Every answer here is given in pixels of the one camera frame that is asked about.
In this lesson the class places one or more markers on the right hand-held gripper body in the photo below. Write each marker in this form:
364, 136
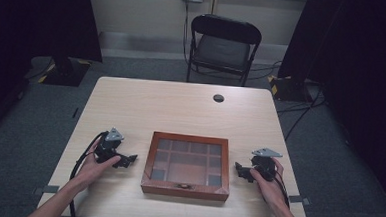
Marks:
265, 163

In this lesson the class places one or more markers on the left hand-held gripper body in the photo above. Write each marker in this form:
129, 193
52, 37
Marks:
107, 146

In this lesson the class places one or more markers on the wooden glass-lid box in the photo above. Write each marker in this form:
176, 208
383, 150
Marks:
187, 165

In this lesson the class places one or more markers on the person's right hand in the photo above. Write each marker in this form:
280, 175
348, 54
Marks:
269, 186

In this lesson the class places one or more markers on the person's left hand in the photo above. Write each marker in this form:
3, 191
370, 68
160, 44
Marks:
94, 167

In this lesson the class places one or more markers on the black stand base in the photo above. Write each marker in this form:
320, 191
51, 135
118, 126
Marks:
66, 71
287, 88

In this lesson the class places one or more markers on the black folding chair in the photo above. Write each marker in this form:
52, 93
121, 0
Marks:
222, 48

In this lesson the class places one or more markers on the black curtain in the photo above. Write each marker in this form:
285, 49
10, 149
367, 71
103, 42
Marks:
356, 80

